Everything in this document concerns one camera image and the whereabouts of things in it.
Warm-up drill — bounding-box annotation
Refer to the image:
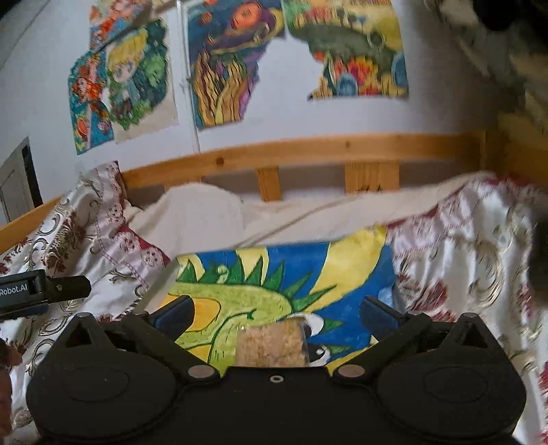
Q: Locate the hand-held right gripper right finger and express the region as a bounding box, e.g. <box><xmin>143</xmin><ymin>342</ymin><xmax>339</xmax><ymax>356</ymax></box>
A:
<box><xmin>332</xmin><ymin>295</ymin><xmax>501</xmax><ymax>381</ymax></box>

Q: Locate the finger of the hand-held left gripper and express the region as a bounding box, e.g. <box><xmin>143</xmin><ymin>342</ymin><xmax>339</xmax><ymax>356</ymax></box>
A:
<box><xmin>47</xmin><ymin>275</ymin><xmax>92</xmax><ymax>303</ymax></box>

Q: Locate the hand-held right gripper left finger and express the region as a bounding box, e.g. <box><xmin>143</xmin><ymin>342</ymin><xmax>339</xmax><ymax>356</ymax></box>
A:
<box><xmin>49</xmin><ymin>294</ymin><xmax>217</xmax><ymax>381</ymax></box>

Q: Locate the clear packet brown grain bar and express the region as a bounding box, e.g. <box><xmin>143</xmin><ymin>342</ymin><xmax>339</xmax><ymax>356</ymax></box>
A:
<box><xmin>235</xmin><ymin>319</ymin><xmax>310</xmax><ymax>369</ymax></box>

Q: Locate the floral satin bedspread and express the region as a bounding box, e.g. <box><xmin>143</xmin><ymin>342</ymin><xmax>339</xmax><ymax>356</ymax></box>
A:
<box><xmin>0</xmin><ymin>160</ymin><xmax>172</xmax><ymax>445</ymax></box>

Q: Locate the colourful dragon painting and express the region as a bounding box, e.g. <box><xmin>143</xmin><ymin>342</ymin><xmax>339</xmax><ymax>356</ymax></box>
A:
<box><xmin>160</xmin><ymin>229</ymin><xmax>397</xmax><ymax>369</ymax></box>

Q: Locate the patterned grey cloth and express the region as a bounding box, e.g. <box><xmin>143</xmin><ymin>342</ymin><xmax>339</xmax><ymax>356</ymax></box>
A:
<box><xmin>424</xmin><ymin>0</ymin><xmax>548</xmax><ymax>116</ymax></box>

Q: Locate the grey door frame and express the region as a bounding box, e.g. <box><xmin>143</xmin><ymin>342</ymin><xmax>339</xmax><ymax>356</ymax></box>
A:
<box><xmin>0</xmin><ymin>137</ymin><xmax>43</xmax><ymax>224</ymax></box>

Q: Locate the orange-haired figure wall poster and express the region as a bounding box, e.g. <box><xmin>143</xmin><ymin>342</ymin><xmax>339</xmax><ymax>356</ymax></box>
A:
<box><xmin>68</xmin><ymin>51</ymin><xmax>116</xmax><ymax>155</ymax></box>

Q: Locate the wooden bed frame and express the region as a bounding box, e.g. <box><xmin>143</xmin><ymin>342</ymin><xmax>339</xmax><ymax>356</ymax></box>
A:
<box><xmin>0</xmin><ymin>115</ymin><xmax>548</xmax><ymax>253</ymax></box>

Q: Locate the white wall conduit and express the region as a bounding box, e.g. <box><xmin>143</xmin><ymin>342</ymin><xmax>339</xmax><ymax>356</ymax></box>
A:
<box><xmin>182</xmin><ymin>0</ymin><xmax>202</xmax><ymax>153</ymax></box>

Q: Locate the blond child wall poster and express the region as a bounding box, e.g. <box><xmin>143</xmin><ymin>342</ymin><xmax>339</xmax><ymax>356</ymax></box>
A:
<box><xmin>100</xmin><ymin>17</ymin><xmax>179</xmax><ymax>142</ymax></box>

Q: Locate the swirl orange ball wall poster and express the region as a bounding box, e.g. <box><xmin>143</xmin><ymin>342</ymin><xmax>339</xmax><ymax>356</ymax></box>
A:
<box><xmin>184</xmin><ymin>0</ymin><xmax>287</xmax><ymax>129</ymax></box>

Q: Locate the green hill wall poster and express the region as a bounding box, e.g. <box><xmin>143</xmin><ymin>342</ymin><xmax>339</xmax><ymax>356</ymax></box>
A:
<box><xmin>283</xmin><ymin>0</ymin><xmax>409</xmax><ymax>101</ymax></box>

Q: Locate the red figure wall poster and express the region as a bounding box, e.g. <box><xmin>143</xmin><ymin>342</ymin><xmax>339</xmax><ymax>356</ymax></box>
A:
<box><xmin>89</xmin><ymin>0</ymin><xmax>172</xmax><ymax>50</ymax></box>

